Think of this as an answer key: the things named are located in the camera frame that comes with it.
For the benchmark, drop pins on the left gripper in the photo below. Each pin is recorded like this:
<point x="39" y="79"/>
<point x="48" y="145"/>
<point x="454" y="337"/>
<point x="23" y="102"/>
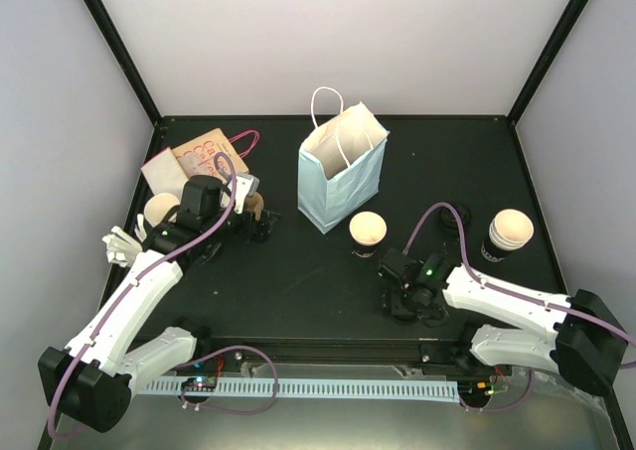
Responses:
<point x="255" y="219"/>

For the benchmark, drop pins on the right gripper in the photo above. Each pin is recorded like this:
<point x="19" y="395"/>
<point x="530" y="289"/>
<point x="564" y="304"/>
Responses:
<point x="395" y="300"/>

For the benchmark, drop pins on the single paper coffee cup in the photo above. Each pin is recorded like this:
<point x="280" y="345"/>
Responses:
<point x="367" y="230"/>

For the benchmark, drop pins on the light blue paper bag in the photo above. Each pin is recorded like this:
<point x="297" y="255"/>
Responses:
<point x="339" y="163"/>

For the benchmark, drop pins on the black coffee lid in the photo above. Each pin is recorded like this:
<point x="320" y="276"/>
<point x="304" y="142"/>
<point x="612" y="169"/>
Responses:
<point x="434" y="315"/>
<point x="405" y="319"/>
<point x="448" y="221"/>

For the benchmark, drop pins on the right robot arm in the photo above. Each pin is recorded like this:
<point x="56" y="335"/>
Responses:
<point x="576" y="337"/>

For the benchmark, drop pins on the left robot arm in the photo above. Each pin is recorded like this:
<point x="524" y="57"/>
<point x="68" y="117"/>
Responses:
<point x="95" y="376"/>

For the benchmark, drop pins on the white pink-edged napkin pack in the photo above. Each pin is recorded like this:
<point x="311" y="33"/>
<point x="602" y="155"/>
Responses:
<point x="164" y="174"/>

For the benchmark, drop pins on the brown Cakes paper bag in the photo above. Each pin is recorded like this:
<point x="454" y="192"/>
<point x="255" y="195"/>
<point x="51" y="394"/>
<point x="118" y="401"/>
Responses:
<point x="196" y="157"/>

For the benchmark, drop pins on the left paper cup stack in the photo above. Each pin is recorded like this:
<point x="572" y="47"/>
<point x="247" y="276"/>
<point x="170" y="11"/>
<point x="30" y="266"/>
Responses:
<point x="158" y="206"/>

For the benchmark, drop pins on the paper cup stack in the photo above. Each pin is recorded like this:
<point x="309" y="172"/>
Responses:
<point x="509" y="231"/>
<point x="158" y="206"/>

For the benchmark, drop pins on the right paper cup stack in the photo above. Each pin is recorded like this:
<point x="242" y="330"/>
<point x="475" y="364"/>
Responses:
<point x="509" y="231"/>

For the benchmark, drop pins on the light blue slotted cable duct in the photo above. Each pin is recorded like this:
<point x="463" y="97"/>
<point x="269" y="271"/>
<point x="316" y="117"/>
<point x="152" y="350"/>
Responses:
<point x="307" y="388"/>

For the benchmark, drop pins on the black left frame post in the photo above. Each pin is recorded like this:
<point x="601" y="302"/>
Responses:
<point x="106" y="26"/>

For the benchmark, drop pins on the black frame post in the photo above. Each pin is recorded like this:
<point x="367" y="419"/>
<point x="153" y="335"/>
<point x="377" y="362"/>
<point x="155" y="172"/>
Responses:
<point x="564" y="25"/>
<point x="106" y="26"/>

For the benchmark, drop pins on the black right frame post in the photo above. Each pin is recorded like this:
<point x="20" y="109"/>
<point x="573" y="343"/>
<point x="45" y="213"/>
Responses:
<point x="564" y="25"/>

